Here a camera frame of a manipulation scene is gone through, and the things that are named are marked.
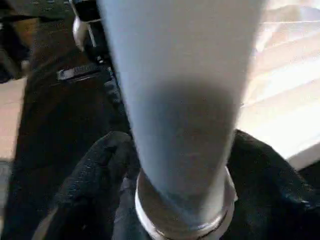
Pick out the white plastic table top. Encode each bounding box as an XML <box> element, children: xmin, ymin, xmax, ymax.
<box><xmin>134</xmin><ymin>0</ymin><xmax>320</xmax><ymax>240</ymax></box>

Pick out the white plastic table leg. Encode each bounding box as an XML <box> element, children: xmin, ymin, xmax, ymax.
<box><xmin>96</xmin><ymin>0</ymin><xmax>264</xmax><ymax>237</ymax></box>

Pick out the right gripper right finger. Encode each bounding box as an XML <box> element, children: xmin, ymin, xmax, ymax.
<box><xmin>226</xmin><ymin>129</ymin><xmax>320</xmax><ymax>240</ymax></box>

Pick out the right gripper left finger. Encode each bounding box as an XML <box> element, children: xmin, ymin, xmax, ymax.
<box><xmin>32</xmin><ymin>130</ymin><xmax>140</xmax><ymax>240</ymax></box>

